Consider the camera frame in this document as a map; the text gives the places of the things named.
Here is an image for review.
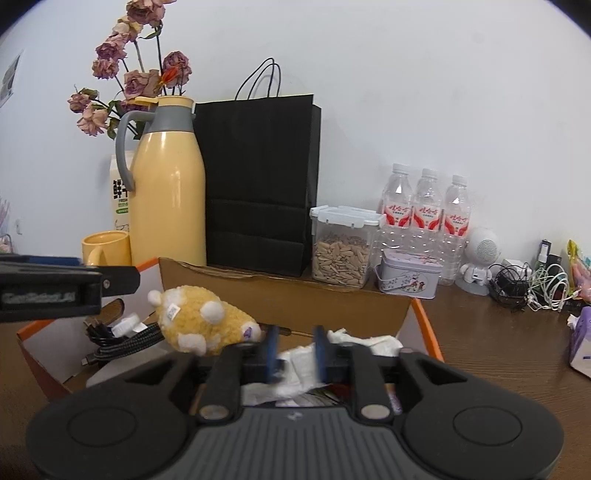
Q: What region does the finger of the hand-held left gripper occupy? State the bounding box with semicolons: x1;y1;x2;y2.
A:
0;254;86;269
100;265;140;296

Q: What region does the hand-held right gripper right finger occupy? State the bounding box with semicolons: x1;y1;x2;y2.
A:
314;325;468;424

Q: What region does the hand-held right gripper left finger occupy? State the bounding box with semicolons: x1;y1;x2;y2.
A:
124;325;282;424

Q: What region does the white cloth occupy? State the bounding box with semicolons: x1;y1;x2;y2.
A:
242;328;403;408

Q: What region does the red cardboard box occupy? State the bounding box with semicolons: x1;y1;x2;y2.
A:
16;257;445;403

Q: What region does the black cable coil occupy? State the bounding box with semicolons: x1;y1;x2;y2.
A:
85;298;126;346

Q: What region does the grey braided cable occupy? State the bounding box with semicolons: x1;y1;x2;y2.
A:
81;323;165;368

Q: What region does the yellow white plush toy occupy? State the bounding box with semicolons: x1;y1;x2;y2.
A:
148;285;264;356

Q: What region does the yellow mug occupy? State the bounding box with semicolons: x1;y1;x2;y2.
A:
82;231;134;267

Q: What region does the white milk carton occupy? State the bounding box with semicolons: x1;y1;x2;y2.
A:
109;154;137;234

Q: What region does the yellow thermos jug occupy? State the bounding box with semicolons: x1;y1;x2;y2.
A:
115;96;208;268

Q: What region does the clear seed container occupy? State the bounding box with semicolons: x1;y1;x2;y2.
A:
309;205;387;289

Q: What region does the decorated tin box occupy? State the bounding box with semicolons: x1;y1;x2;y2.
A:
373;250;445;300

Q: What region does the black paper bag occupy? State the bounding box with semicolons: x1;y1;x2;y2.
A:
193;58;323;278

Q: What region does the red label water bottle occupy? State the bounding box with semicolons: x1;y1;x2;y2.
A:
378;162;415;254
412;168;444;260
441;174;472;285

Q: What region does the white robot speaker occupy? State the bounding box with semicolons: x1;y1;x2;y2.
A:
457;226;501;296

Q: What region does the dried rose bouquet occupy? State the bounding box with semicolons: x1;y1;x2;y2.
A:
68;0;193;140

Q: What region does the purple tissue box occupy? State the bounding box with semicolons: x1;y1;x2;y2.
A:
566;306;591;380

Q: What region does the wall paper notice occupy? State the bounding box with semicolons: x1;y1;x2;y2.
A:
0;50;24;110

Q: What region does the black cable bundle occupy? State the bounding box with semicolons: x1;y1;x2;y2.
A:
488;262;530;308

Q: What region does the white cable bundle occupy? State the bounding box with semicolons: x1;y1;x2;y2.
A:
526;264;572;313

